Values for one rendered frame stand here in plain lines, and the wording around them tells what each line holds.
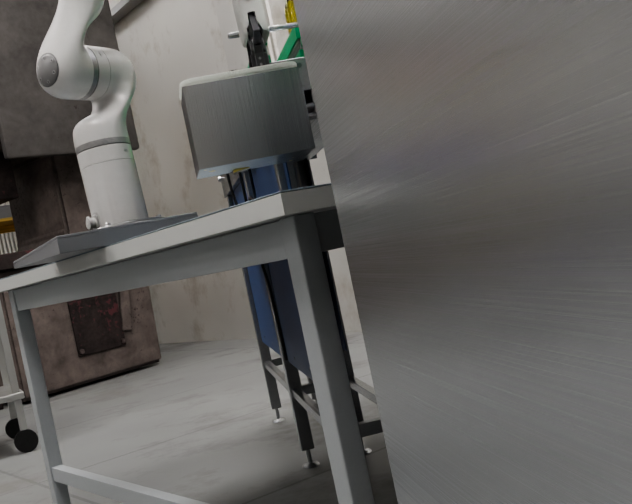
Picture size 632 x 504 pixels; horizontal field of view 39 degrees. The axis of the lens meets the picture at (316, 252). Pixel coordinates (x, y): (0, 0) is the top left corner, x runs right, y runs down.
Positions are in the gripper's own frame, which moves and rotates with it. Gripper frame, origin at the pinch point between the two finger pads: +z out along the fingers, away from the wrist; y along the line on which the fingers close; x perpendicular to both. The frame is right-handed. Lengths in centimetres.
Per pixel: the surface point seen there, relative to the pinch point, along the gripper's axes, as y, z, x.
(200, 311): 650, 74, 24
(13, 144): 432, -70, 119
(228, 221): -31.7, 29.1, 13.4
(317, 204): -43, 30, 1
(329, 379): -40, 55, 4
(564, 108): -130, 32, 1
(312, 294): -40, 42, 4
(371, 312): -78, 44, 3
